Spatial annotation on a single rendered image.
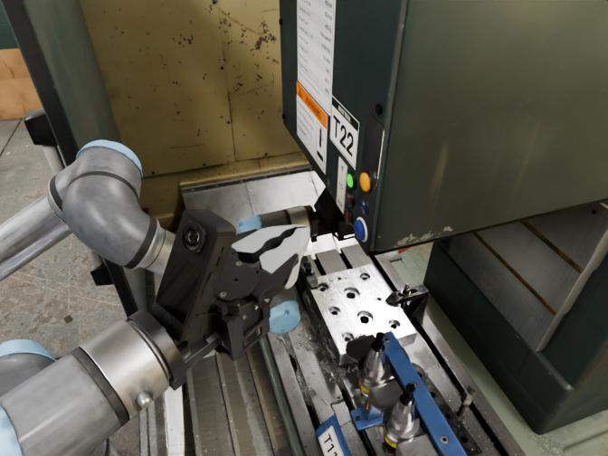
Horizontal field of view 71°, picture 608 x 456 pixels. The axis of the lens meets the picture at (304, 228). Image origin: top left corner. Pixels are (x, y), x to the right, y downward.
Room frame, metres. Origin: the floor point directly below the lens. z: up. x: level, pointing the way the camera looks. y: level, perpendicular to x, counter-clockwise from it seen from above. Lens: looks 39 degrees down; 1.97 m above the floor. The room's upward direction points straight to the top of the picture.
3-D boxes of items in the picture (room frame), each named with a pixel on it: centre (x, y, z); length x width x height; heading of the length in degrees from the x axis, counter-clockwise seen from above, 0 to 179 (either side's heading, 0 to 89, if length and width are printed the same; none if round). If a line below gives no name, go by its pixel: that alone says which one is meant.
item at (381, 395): (0.43, -0.15, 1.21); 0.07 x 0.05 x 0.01; 108
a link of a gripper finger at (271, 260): (0.34, 0.02, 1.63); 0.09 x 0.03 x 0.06; 138
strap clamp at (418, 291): (0.87, -0.31, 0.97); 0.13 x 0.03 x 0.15; 108
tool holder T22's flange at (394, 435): (0.38, -0.17, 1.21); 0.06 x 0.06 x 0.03
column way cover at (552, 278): (0.96, -0.61, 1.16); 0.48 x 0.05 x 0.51; 18
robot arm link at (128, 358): (0.21, 0.15, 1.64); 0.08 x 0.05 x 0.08; 48
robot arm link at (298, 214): (0.75, 0.01, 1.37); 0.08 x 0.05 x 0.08; 18
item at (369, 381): (0.48, -0.14, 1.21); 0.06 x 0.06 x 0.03
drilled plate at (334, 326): (0.85, -0.16, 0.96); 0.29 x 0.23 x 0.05; 18
